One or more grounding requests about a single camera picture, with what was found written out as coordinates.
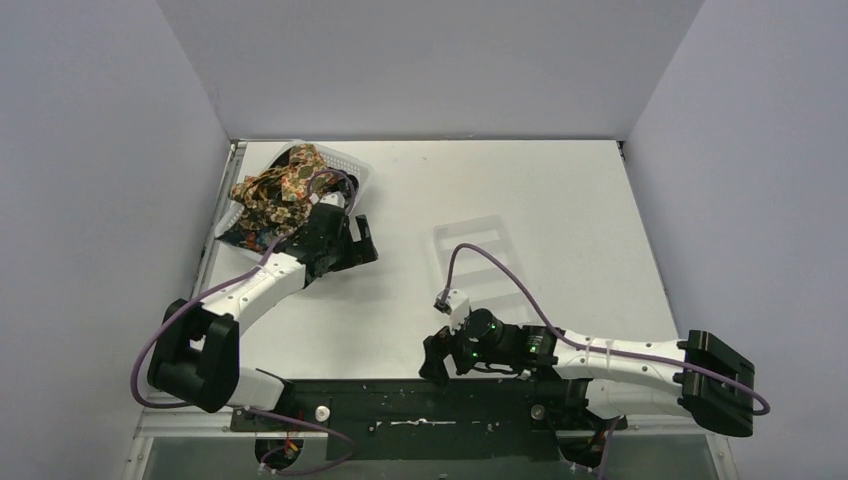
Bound white plastic basket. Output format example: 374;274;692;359
213;140;372;255

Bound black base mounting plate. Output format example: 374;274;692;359
229;378;627;465

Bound clear compartment tray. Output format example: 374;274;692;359
432;215;527;322

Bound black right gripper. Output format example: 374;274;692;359
421;320;511;386

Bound orange paisley tie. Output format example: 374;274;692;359
229;143;338;208

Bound brown floral tie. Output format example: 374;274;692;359
236;196;312;235

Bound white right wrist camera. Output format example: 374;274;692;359
434;288;471;332

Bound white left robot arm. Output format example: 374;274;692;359
140;203;378;430

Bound dark blue patterned tie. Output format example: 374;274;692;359
216;224;292;253

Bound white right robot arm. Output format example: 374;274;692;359
419;308;755;438

